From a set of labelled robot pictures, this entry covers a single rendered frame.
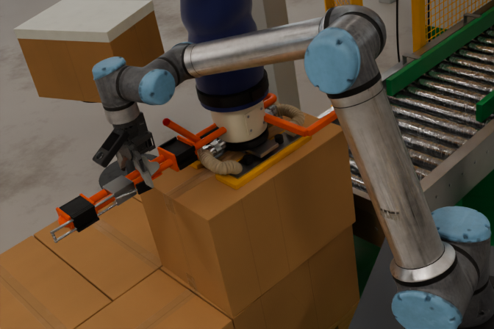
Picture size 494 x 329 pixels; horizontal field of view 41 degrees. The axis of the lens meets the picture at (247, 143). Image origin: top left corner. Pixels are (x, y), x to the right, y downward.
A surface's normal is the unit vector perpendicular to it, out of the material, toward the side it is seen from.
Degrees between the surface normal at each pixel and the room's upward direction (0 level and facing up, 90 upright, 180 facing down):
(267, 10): 90
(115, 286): 0
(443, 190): 90
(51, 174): 0
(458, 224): 7
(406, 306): 93
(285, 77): 90
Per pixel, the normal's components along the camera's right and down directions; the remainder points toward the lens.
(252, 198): 0.65, 0.30
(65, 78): -0.43, 0.54
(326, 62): -0.57, 0.38
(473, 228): -0.11, -0.89
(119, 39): 0.89, 0.11
